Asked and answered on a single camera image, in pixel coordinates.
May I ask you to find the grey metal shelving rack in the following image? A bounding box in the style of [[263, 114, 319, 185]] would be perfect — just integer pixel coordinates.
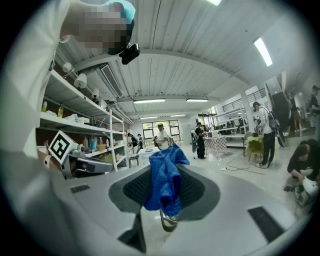
[[207, 106, 248, 148]]

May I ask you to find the black head-worn camera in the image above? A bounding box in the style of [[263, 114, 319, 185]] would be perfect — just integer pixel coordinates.
[[118, 43, 141, 65]]

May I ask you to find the blue cloth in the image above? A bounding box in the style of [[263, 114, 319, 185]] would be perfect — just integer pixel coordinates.
[[143, 142, 191, 218]]

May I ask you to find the person's head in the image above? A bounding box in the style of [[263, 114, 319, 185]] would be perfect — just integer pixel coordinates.
[[59, 0, 136, 56]]

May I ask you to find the person's left forearm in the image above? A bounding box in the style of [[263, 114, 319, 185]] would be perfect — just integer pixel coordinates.
[[37, 146, 63, 172]]

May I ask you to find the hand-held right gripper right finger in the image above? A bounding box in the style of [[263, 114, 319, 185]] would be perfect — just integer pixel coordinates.
[[141, 163, 299, 256]]

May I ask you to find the ceiling air conditioner unit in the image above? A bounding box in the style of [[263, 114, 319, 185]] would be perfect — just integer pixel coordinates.
[[74, 62, 125, 102]]

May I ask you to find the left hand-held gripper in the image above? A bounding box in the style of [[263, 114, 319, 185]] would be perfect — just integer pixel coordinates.
[[48, 130, 115, 180]]

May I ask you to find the teal headband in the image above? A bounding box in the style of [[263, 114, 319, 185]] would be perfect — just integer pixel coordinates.
[[104, 0, 136, 25]]

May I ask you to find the person's white shirt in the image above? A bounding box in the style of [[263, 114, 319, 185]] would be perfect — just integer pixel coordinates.
[[2, 0, 76, 161]]

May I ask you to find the white metal table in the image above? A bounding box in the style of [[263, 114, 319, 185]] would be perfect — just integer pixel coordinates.
[[137, 146, 161, 166]]

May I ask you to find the black floor cable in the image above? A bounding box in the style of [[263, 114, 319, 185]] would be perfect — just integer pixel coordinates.
[[224, 152, 267, 176]]

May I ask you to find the white rounded device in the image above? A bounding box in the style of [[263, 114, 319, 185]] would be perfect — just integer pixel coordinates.
[[294, 174, 320, 208]]

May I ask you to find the checkered cloth table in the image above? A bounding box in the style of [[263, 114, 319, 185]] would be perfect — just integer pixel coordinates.
[[203, 134, 228, 157]]

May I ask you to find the large framed window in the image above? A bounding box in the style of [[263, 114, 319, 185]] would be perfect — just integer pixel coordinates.
[[141, 119, 180, 147]]

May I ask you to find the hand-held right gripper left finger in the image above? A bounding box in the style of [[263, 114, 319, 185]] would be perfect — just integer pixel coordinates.
[[51, 164, 155, 253]]

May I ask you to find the yellow-green cloth table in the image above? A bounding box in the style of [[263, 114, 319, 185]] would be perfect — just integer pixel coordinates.
[[246, 134, 266, 161]]

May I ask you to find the white shelving unit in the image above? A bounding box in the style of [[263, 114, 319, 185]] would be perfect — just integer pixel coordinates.
[[36, 69, 130, 173]]

